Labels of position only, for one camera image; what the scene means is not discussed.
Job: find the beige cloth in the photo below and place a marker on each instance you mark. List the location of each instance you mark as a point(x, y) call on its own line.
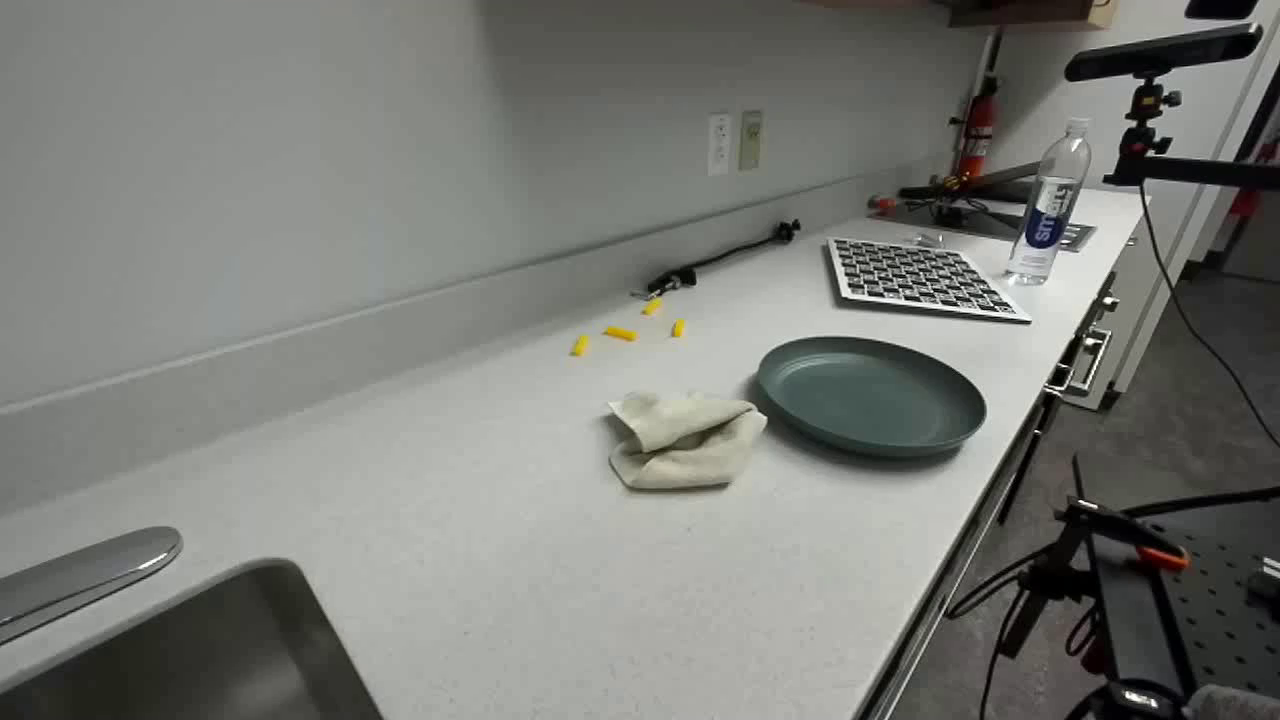
point(683, 444)

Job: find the dark green round plate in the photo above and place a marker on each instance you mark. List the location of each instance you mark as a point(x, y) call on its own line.
point(867, 394)

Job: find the small yellow capsule piece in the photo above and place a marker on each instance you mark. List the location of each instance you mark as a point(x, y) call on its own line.
point(623, 332)
point(652, 307)
point(583, 345)
point(683, 331)

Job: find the black white checkerboard board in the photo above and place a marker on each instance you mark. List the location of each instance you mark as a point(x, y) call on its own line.
point(921, 277)

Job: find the black bar clamp tool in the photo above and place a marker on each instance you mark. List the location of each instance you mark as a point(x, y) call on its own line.
point(973, 201)

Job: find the red fire extinguisher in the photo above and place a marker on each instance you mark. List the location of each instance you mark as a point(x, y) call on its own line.
point(976, 134)

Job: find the clear plastic water bottle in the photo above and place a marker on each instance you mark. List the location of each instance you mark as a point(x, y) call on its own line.
point(1047, 222)

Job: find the black clamp with orange tip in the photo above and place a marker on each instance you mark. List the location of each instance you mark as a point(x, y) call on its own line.
point(1121, 526)

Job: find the stainless steel sink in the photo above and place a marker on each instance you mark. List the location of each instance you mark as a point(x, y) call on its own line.
point(202, 654)

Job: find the white wall outlet plate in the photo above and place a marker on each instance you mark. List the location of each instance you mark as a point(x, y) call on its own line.
point(720, 144)

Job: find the beige wall outlet plate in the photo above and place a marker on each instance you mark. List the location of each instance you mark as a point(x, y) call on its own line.
point(748, 137)

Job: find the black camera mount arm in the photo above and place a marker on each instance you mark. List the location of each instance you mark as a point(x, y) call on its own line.
point(1146, 134)

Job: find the black stereo camera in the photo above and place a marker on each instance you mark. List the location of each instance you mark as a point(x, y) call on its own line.
point(1161, 55)

